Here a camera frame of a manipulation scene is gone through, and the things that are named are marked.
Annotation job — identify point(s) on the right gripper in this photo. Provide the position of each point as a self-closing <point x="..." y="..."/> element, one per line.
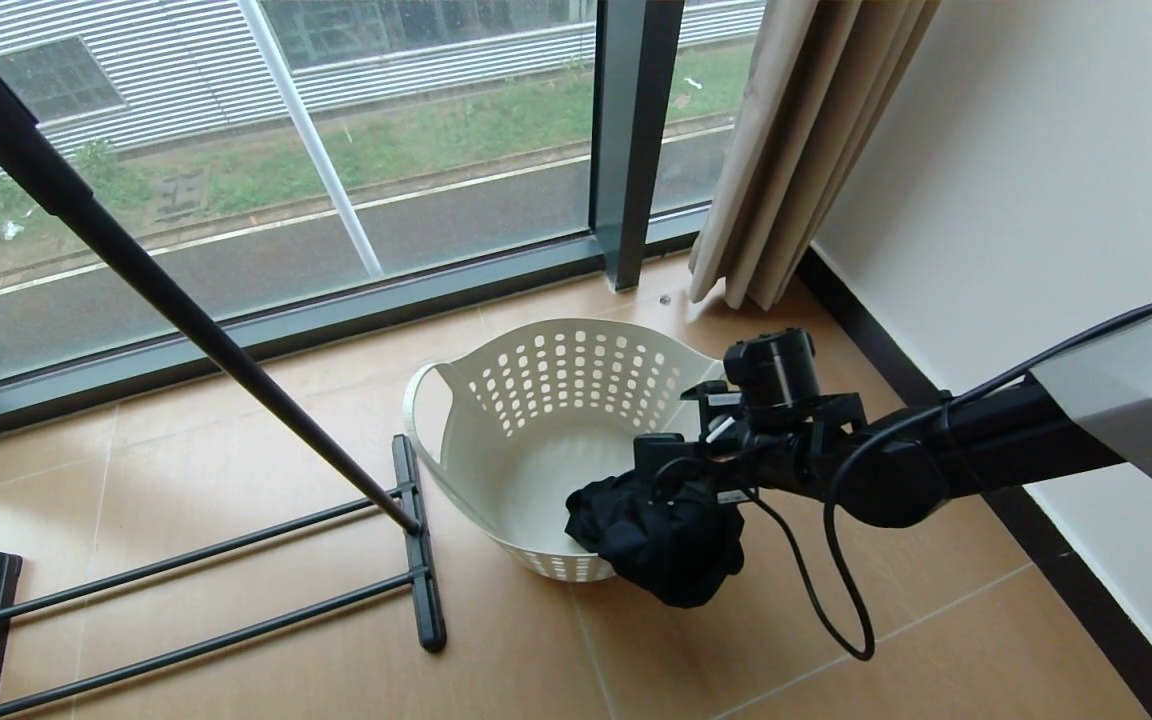
<point x="756" y="465"/>

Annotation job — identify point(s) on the black garment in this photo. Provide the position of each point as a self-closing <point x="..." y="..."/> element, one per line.
<point x="666" y="550"/>

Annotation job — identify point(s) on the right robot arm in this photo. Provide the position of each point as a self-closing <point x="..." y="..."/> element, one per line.
<point x="986" y="440"/>

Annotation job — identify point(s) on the white laundry basket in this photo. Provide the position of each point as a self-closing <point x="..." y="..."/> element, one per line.
<point x="536" y="480"/>

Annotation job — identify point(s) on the black clothes rack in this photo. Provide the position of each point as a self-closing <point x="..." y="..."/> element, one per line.
<point x="136" y="250"/>

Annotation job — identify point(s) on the beige curtain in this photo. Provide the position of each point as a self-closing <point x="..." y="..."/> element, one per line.
<point x="806" y="150"/>

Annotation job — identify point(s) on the window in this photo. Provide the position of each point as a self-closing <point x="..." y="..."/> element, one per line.
<point x="631" y="150"/>

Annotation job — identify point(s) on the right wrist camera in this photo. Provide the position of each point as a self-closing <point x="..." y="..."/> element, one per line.
<point x="711" y="410"/>

